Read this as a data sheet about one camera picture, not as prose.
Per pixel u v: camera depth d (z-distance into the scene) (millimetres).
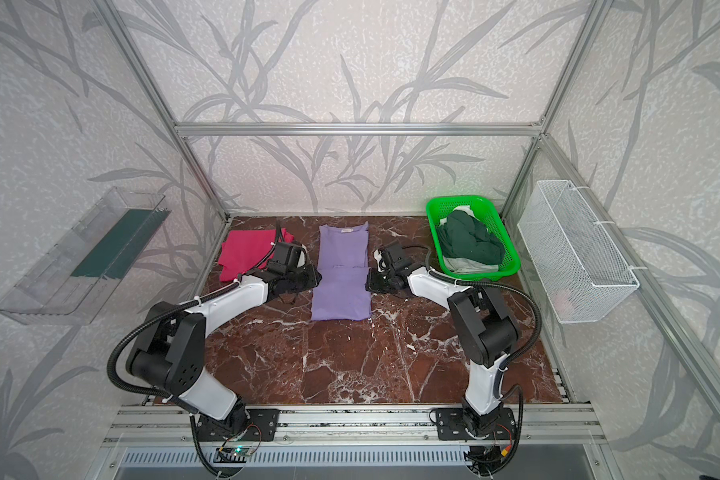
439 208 1155
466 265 1019
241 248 1087
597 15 709
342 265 1040
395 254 764
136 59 774
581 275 619
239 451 705
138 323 820
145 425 753
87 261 670
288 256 727
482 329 490
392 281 731
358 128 983
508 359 517
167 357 450
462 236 1015
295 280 780
